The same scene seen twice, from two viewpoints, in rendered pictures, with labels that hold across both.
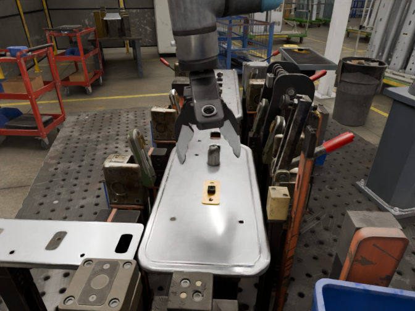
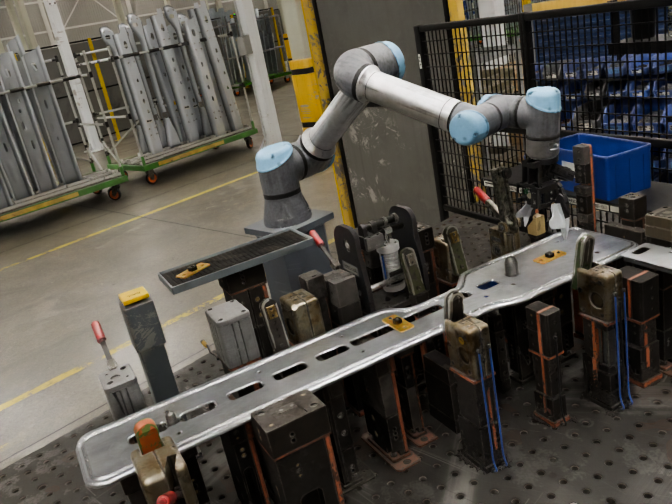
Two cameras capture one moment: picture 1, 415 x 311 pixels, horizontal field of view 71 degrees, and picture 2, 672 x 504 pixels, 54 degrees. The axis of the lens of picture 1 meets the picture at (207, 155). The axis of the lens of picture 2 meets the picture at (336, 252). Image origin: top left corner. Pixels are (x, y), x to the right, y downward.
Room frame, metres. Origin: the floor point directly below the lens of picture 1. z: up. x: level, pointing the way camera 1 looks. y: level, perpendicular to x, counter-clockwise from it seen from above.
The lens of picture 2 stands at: (1.69, 1.11, 1.69)
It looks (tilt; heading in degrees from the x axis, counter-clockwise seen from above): 20 degrees down; 242
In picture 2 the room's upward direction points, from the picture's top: 11 degrees counter-clockwise
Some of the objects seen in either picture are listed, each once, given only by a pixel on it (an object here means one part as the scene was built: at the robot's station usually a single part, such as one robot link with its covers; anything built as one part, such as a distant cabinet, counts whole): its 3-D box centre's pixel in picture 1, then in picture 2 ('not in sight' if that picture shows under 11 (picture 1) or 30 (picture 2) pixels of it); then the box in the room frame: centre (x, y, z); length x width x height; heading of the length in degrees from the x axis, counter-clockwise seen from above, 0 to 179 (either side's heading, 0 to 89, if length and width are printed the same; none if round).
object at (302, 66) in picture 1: (304, 57); (236, 258); (1.18, -0.38, 1.16); 0.37 x 0.14 x 0.02; 177
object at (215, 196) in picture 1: (211, 190); (549, 255); (0.51, -0.01, 1.01); 0.08 x 0.04 x 0.01; 177
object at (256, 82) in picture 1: (254, 125); (314, 368); (1.12, -0.20, 0.89); 0.13 x 0.11 x 0.38; 87
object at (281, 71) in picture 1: (277, 141); (389, 304); (0.86, -0.23, 0.94); 0.18 x 0.13 x 0.49; 177
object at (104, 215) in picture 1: (126, 266); (635, 326); (0.44, 0.18, 0.84); 0.11 x 0.10 x 0.28; 87
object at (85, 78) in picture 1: (78, 59); not in sight; (4.60, 1.99, 0.49); 0.81 x 0.46 x 0.97; 1
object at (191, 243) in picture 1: (215, 113); (392, 329); (0.99, -0.03, 1.00); 1.38 x 0.22 x 0.02; 177
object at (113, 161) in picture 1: (133, 216); (602, 337); (0.58, 0.19, 0.87); 0.12 x 0.09 x 0.35; 87
